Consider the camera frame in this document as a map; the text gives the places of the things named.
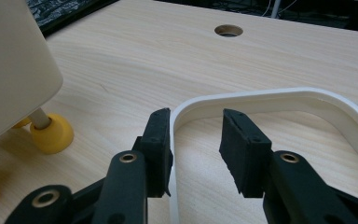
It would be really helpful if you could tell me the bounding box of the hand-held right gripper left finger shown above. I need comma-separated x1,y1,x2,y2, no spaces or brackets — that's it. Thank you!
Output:
132,107,174,199

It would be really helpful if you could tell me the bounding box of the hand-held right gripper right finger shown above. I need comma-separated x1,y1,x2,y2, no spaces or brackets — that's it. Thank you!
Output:
218,107,273,199

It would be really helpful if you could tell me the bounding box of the white plastic bin rim ring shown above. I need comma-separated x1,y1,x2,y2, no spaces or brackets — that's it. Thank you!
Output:
168,87,358,224

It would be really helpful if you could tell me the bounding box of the white cartoon face trash bin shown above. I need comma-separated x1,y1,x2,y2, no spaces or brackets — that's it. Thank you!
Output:
0,0,76,219

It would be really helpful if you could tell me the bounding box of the white desk frame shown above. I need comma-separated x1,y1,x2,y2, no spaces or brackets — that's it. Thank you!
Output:
271,0,283,19

